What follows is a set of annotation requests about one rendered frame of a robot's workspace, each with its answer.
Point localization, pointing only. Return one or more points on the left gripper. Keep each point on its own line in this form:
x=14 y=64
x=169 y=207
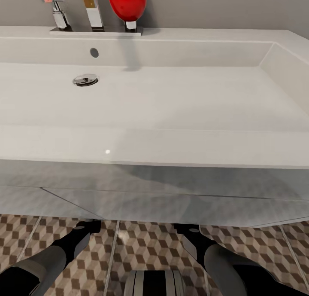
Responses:
x=95 y=225

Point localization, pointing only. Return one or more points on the robot trunk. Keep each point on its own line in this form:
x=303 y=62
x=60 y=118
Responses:
x=154 y=283

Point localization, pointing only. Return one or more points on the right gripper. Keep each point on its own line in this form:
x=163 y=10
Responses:
x=181 y=227

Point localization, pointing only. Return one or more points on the furniture sink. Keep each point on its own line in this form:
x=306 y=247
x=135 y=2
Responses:
x=166 y=125

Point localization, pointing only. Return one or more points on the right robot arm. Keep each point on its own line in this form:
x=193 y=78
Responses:
x=234 y=275

